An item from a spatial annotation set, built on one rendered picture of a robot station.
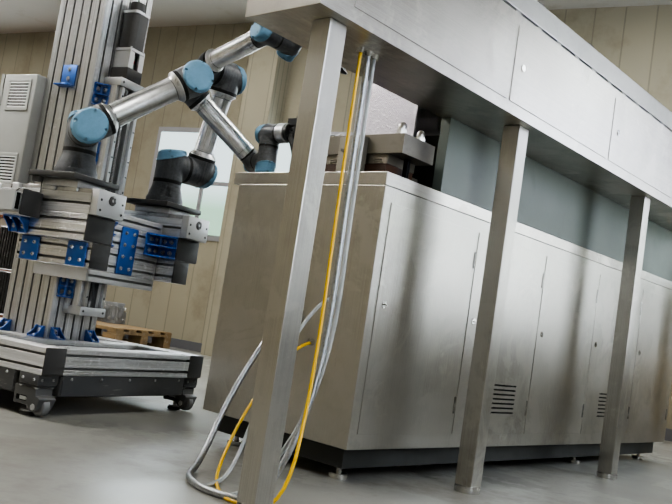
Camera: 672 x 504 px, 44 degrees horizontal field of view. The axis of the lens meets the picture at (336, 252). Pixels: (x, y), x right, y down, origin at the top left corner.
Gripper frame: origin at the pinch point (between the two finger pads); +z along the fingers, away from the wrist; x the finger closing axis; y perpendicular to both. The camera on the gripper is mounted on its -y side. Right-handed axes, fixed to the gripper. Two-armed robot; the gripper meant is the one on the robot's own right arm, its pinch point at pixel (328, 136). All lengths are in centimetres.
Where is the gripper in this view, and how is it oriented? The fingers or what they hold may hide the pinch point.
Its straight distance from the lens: 295.2
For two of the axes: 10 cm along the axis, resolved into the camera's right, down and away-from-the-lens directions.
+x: 6.5, 1.6, 7.4
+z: 7.5, 0.6, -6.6
